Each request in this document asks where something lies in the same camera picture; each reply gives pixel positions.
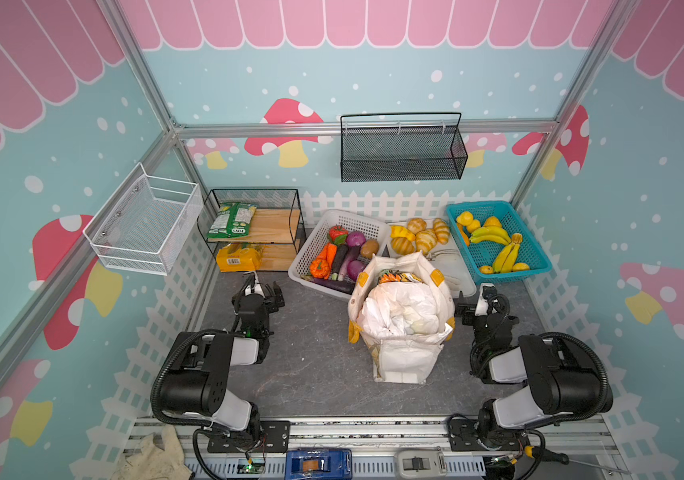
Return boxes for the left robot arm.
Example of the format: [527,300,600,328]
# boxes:
[150,273,290,456]

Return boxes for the white plastic tray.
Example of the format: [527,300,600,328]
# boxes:
[386,217,477,297]

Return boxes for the grey switch box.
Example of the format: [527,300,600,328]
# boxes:
[394,449,448,480]

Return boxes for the purple eggplant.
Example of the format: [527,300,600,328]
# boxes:
[330,245,360,281]

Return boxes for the metal tongs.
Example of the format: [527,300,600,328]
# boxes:
[427,249,470,283]

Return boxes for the purple onion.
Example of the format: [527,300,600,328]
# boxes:
[346,231,367,247]

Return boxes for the brown potato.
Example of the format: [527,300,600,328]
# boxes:
[360,239,380,260]

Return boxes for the black wire wall basket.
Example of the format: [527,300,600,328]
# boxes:
[339,112,468,182]

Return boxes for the green snack bag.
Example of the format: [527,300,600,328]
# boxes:
[206,202,257,241]

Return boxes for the right croissant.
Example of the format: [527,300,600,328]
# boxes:
[432,218,451,244]

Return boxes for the yellow lemon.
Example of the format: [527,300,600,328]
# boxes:
[456,211,475,227]

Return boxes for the red tomato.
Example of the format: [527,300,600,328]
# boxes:
[328,225,349,245]

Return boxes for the black screwdriver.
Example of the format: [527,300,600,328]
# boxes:
[525,446,630,475]

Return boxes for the teal plastic fruit basket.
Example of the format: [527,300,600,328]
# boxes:
[446,201,552,284]

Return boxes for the white canvas tote bag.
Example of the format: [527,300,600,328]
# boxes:
[348,253,456,384]

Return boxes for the yellow corn bread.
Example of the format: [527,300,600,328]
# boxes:
[390,225,416,242]

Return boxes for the white plastic vegetable basket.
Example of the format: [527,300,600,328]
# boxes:
[288,210,390,301]

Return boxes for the large croissant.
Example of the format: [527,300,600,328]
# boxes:
[415,229,438,256]

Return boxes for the blue box device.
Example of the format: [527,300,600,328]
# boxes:
[284,448,353,480]

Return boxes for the orange carrot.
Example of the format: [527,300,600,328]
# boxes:
[318,243,338,267]

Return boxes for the yellow black chips bag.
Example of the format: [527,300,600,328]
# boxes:
[377,269,424,285]

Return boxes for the yellow snack pack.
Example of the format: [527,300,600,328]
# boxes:
[216,242,264,272]

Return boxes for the striped round bread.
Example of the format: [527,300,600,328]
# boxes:
[391,237,415,256]

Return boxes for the orange pumpkin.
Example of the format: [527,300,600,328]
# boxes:
[309,258,332,280]

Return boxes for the magenta round vegetable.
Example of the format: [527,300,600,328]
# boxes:
[347,259,366,281]

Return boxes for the white wire wall basket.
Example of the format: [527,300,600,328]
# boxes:
[83,164,203,276]

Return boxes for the black wire wooden shelf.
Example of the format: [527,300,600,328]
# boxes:
[197,187,307,272]

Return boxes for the yellow banana bunch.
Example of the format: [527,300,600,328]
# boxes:
[470,226,511,245]
[480,233,530,275]

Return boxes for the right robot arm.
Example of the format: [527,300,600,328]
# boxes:
[446,285,614,452]

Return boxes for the round bread roll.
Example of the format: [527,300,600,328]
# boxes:
[406,218,428,235]

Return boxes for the beige cloth rag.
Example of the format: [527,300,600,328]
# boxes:
[111,425,194,480]

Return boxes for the white plastic grocery bag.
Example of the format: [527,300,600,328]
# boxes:
[356,282,446,338]

